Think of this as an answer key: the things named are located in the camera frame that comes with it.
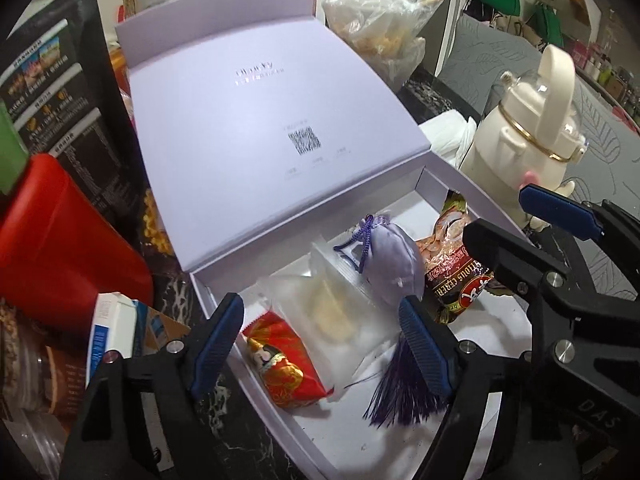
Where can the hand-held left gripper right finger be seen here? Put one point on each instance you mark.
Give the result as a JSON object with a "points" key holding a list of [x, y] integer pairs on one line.
{"points": [[425, 350]]}

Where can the red canister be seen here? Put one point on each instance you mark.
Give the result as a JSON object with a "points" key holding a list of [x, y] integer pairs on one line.
{"points": [[65, 245]]}

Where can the red snack packet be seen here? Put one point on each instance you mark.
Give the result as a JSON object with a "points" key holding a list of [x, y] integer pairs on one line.
{"points": [[282, 365]]}

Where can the clear bag of food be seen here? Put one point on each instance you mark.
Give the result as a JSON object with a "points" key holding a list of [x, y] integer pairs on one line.
{"points": [[385, 25]]}

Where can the white tissue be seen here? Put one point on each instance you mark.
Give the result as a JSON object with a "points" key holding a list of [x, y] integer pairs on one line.
{"points": [[447, 135]]}

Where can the black printed pouch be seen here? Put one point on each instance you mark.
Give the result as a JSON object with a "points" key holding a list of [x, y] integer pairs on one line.
{"points": [[60, 85]]}

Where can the cream cartoon water bottle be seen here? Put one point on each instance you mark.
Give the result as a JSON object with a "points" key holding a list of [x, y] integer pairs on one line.
{"points": [[520, 145]]}

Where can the purple tasselled sachet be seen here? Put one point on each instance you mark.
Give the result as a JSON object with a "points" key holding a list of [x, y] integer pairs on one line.
{"points": [[395, 260]]}

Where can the brown snack packet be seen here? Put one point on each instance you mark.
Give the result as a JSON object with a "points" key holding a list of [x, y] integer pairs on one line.
{"points": [[452, 270]]}

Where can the blue and white box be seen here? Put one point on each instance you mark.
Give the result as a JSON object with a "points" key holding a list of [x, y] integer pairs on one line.
{"points": [[112, 327]]}

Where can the frosted plastic bag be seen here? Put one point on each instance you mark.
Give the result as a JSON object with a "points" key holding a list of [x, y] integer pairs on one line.
{"points": [[325, 310]]}

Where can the lavender gift box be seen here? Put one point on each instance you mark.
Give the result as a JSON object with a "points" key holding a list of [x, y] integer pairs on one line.
{"points": [[260, 120]]}

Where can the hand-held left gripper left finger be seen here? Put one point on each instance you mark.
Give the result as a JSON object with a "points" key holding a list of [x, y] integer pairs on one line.
{"points": [[217, 342]]}

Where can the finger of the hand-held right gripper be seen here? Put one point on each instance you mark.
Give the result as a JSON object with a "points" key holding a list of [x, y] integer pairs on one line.
{"points": [[560, 210], [505, 250]]}

